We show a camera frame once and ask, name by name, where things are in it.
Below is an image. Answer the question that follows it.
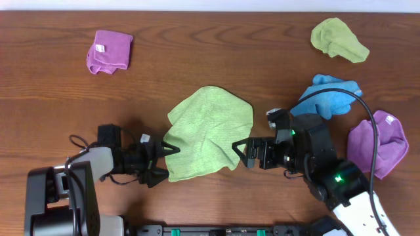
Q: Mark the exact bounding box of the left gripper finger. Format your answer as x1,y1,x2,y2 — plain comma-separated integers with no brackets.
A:
140,167,169,188
155,141,180,157

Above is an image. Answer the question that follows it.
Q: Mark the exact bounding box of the large green cloth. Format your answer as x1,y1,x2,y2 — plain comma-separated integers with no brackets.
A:
164,86,253,182

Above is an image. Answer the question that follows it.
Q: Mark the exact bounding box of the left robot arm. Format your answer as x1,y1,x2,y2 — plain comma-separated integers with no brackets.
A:
24,124,180,235

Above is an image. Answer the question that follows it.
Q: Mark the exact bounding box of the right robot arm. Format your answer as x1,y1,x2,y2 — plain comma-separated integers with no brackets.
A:
232,110,398,235

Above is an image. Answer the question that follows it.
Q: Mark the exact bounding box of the blue cloth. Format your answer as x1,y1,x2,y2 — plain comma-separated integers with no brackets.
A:
291,74,363,120

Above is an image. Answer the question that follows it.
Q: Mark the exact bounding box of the folded purple cloth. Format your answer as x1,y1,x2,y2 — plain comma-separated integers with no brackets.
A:
87,30,134,74

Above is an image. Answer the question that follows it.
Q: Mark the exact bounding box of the crumpled purple cloth right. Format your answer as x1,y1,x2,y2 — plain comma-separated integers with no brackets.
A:
346,110,409,180

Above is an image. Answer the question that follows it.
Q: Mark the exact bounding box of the crumpled green cloth top right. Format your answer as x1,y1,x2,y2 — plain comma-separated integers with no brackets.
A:
310,18,369,63

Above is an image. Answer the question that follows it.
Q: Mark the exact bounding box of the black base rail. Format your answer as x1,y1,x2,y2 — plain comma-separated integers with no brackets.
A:
124,225,347,236

